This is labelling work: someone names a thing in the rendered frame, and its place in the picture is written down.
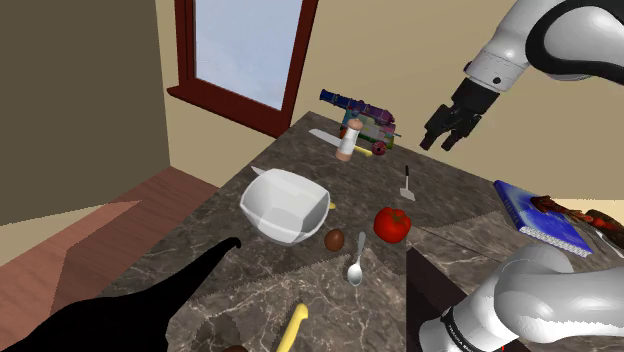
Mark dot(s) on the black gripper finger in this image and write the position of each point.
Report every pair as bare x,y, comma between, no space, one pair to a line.
454,135
431,130

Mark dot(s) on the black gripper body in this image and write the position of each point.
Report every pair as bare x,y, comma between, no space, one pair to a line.
472,100

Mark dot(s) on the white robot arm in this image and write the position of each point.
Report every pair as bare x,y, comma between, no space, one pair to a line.
536,302

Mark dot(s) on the colourful toy cannon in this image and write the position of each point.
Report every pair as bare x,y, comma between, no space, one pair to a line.
373,117

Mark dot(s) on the white and tan pepper mill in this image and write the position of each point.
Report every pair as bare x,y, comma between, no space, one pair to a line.
349,139

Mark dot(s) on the red tomato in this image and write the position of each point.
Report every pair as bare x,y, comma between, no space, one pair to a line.
391,225

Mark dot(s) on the blue spiral notebook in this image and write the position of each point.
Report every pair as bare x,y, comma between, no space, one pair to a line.
541,222

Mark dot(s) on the red-brown figure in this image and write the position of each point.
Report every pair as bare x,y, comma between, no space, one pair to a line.
560,209

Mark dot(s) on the brown egg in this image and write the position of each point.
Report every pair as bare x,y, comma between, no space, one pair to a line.
334,240

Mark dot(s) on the silver spoon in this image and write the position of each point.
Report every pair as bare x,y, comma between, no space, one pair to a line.
355,274

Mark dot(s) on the white bowl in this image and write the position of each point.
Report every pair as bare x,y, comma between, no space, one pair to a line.
285,207

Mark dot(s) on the silver fork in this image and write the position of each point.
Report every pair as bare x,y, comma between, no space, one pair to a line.
609,242

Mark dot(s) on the red-brown framed window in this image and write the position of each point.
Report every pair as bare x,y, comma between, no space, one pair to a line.
244,48

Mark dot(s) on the brown round object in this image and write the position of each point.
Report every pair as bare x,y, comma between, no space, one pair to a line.
235,349

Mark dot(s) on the black curved-spout object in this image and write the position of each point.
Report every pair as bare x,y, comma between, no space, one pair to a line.
122,317

